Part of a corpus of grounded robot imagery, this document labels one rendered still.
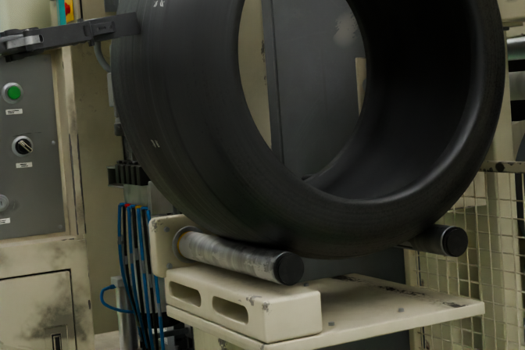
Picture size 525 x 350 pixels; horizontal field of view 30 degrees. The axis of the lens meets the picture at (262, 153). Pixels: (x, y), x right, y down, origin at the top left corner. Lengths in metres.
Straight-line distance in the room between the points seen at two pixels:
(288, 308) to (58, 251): 0.65
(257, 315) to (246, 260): 0.10
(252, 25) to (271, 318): 0.59
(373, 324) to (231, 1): 0.49
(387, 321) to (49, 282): 0.70
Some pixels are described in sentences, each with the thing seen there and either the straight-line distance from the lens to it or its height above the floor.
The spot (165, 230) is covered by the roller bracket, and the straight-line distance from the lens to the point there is 1.60.
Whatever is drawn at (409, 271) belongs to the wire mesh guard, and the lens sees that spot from 1.90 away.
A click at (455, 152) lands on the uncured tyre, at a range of 1.45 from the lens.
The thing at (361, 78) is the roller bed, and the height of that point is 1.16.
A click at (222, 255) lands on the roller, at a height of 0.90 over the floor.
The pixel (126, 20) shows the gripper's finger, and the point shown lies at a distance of 1.33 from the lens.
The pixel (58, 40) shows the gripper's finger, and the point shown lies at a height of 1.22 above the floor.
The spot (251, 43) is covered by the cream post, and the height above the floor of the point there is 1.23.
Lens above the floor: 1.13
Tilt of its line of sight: 3 degrees down
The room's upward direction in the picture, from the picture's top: 4 degrees counter-clockwise
